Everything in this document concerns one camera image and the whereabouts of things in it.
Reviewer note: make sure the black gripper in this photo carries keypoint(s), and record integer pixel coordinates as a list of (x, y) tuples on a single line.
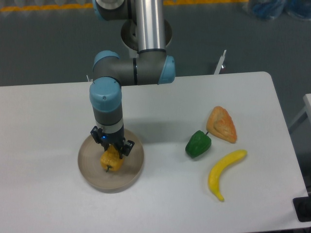
[(117, 139)]

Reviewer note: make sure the yellow bell pepper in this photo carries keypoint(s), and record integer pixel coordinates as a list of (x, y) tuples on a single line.
[(110, 160)]

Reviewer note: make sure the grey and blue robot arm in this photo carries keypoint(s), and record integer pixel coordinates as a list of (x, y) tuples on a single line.
[(151, 65)]

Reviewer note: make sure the beige round plate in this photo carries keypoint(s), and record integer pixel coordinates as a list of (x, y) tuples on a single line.
[(106, 178)]

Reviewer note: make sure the green bell pepper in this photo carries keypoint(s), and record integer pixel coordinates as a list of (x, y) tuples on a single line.
[(198, 144)]

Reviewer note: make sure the yellow banana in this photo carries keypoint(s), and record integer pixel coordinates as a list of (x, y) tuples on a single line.
[(215, 173)]

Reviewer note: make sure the orange bread pastry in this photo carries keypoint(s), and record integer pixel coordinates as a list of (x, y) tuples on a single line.
[(220, 125)]

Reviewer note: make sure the black device at table edge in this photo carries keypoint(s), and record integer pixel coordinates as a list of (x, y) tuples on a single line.
[(302, 206)]

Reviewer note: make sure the blue plastic bags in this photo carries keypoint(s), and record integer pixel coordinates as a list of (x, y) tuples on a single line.
[(271, 9)]

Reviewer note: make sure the white metal bracket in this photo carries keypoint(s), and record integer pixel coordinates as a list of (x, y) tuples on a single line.
[(220, 64)]

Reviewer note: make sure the white frame at right edge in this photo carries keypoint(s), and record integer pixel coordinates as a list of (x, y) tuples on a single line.
[(303, 115)]

